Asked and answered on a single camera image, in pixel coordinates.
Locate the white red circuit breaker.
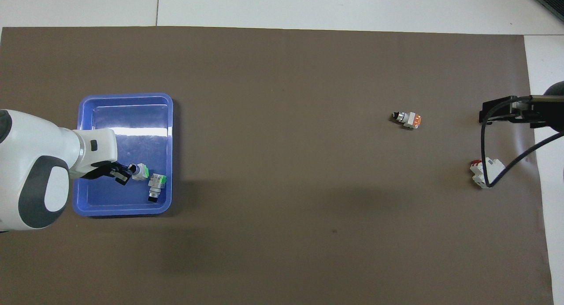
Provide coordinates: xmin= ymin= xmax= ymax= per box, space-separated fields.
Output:
xmin=470 ymin=158 xmax=506 ymax=189

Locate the green white selector switch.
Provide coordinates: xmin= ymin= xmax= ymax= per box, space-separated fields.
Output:
xmin=147 ymin=173 xmax=167 ymax=204
xmin=130 ymin=163 xmax=150 ymax=182

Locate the blue plastic tray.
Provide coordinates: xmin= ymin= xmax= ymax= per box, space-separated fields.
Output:
xmin=72 ymin=93 xmax=174 ymax=217

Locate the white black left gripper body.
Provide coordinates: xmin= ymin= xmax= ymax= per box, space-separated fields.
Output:
xmin=72 ymin=128 xmax=119 ymax=181

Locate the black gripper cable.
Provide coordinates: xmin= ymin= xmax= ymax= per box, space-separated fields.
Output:
xmin=480 ymin=98 xmax=564 ymax=189

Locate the orange white selector switch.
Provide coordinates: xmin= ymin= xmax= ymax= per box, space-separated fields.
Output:
xmin=390 ymin=111 xmax=422 ymax=130

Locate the brown table mat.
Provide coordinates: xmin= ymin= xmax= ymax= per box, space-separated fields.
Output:
xmin=0 ymin=26 xmax=555 ymax=305

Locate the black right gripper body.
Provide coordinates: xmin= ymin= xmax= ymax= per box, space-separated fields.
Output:
xmin=529 ymin=95 xmax=564 ymax=133

